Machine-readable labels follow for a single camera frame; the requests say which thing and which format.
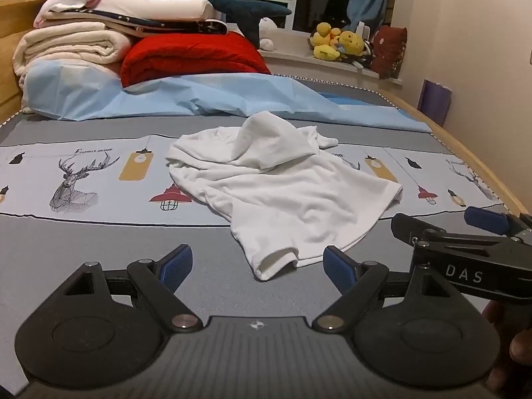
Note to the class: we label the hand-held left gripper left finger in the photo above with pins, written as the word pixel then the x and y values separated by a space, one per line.
pixel 176 265

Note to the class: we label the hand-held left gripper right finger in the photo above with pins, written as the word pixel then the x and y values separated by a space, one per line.
pixel 338 268

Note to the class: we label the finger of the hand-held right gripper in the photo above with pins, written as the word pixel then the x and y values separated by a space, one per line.
pixel 486 218
pixel 409 226

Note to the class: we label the white t-shirt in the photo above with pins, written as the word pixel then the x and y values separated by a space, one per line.
pixel 282 191

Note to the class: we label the person's right hand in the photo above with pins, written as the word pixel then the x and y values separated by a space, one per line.
pixel 521 345

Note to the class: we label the grey printed bed sheet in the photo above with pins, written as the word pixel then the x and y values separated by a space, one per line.
pixel 104 237

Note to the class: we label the purple bag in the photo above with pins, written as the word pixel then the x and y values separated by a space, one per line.
pixel 436 104

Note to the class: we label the light blue sheet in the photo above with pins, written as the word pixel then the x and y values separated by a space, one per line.
pixel 208 95

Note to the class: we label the black and white plush toy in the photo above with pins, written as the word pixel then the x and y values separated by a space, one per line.
pixel 365 56

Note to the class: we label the dark red cushion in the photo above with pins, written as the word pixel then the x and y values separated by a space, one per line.
pixel 390 50

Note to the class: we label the yellow duck plush toy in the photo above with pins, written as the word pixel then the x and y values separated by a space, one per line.
pixel 352 42
pixel 326 37

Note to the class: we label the window sill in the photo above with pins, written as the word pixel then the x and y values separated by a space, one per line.
pixel 291 60

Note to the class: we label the red blanket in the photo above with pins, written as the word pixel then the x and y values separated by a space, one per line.
pixel 187 58

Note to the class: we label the dark starred blanket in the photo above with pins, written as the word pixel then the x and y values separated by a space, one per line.
pixel 208 28

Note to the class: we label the cream folded blanket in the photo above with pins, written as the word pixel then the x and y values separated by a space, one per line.
pixel 66 45

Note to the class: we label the white folded quilt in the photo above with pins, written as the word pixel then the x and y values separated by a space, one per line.
pixel 158 8

